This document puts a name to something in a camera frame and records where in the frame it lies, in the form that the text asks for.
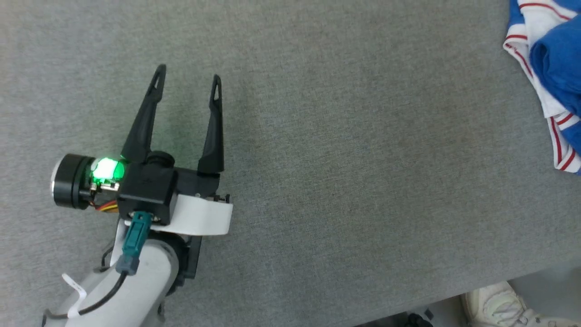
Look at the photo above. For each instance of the white sneaker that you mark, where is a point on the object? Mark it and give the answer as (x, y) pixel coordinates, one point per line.
(504, 306)

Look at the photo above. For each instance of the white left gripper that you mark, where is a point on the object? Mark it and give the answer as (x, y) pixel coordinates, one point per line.
(204, 218)

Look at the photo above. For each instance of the grey fabric sofa cushion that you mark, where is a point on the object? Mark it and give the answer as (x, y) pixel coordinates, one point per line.
(340, 159)

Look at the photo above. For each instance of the blue Lakers 23 jersey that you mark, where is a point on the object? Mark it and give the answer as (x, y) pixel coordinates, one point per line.
(558, 63)

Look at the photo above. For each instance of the small black floor object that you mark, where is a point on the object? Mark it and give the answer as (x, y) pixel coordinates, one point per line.
(420, 320)

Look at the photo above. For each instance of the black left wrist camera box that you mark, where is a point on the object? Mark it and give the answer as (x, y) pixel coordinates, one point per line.
(147, 190)

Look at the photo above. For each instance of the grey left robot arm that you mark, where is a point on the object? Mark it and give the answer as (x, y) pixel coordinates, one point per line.
(140, 281)

